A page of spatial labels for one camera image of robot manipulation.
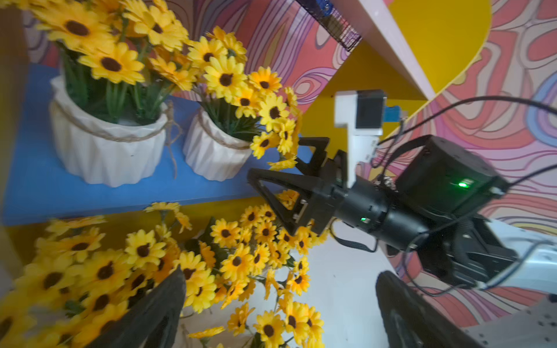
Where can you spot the shelf sunflower pot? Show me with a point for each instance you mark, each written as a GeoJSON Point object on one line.
{"type": "Point", "coordinates": [288, 321]}
{"type": "Point", "coordinates": [243, 114]}
{"type": "Point", "coordinates": [154, 255]}
{"type": "Point", "coordinates": [71, 293]}
{"type": "Point", "coordinates": [120, 63]}
{"type": "Point", "coordinates": [256, 249]}

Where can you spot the black wire basket back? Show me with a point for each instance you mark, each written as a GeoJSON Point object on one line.
{"type": "Point", "coordinates": [335, 25]}

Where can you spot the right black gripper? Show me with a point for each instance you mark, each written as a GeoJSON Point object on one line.
{"type": "Point", "coordinates": [314, 198]}

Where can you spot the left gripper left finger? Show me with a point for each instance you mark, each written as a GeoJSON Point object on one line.
{"type": "Point", "coordinates": [153, 321]}

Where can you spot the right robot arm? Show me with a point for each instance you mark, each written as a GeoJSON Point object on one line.
{"type": "Point", "coordinates": [432, 210]}

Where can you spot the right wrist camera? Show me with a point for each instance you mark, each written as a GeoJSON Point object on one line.
{"type": "Point", "coordinates": [362, 114]}

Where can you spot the blue object in back basket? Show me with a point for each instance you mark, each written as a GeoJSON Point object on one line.
{"type": "Point", "coordinates": [325, 7]}

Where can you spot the yellow wooden shelf unit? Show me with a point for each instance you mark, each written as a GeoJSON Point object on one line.
{"type": "Point", "coordinates": [443, 36]}

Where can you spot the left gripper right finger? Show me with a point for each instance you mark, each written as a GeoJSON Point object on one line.
{"type": "Point", "coordinates": [410, 321]}

